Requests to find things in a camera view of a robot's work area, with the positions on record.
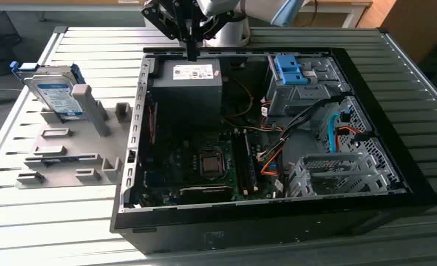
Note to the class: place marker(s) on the green motherboard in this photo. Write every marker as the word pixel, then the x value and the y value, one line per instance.
pixel 229 171

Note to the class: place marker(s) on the long white-framed wooden desk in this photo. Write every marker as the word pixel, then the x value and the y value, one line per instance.
pixel 73 7

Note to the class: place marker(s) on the grey optical drive cage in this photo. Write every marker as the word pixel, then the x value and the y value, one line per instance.
pixel 302 97

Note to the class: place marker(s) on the metal disk bay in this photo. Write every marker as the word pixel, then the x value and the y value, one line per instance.
pixel 350 173

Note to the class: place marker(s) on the short white-framed wooden desk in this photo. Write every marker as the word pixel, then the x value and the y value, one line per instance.
pixel 352 19

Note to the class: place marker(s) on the spare RAM stick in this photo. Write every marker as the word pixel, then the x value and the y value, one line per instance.
pixel 60 160

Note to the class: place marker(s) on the grey power supply unit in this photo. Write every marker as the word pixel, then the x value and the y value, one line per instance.
pixel 188 80

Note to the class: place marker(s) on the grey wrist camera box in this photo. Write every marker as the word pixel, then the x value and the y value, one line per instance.
pixel 212 7

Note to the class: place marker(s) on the black PC case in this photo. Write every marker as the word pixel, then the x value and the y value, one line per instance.
pixel 240 221

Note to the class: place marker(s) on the CPU socket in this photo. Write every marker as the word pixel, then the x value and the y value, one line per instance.
pixel 211 152

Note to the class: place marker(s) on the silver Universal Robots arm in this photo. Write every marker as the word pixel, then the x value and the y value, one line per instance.
pixel 232 36

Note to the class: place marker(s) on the blue plastic drive latch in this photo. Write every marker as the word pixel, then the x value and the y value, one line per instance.
pixel 289 69

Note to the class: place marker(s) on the grey parts rack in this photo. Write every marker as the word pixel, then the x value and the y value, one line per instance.
pixel 77 144

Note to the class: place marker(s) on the hard disk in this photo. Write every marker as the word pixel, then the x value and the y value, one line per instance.
pixel 55 94

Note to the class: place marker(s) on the black graphics card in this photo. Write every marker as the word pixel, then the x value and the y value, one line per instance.
pixel 207 192

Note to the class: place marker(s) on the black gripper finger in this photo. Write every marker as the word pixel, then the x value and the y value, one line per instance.
pixel 163 25
pixel 212 29

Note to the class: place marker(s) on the black mesh waste bin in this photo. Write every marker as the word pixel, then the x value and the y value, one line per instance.
pixel 0 55

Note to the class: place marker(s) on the brown wooden cabinet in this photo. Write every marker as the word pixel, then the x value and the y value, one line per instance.
pixel 417 27

